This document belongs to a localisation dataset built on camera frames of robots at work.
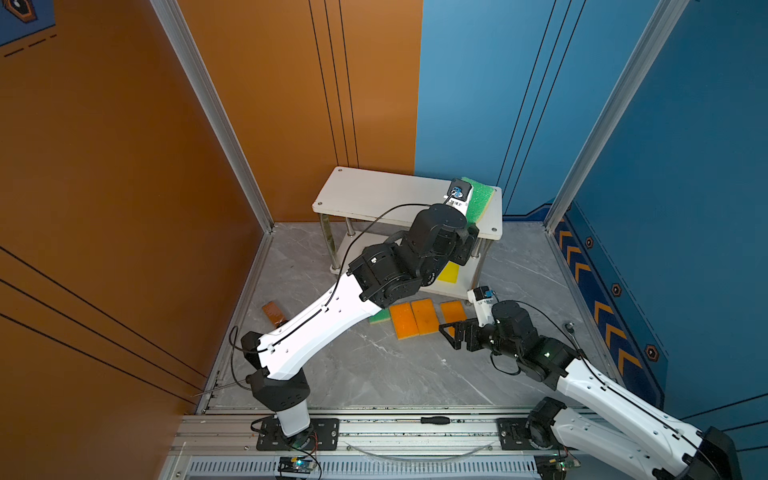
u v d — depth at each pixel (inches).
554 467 27.5
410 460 27.9
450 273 37.7
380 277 15.5
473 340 26.3
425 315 37.1
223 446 28.5
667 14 27.4
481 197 22.3
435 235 15.4
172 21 27.6
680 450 15.9
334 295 16.1
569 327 35.8
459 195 18.4
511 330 22.6
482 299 26.9
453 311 37.0
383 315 36.6
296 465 27.8
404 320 36.6
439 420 29.9
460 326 26.4
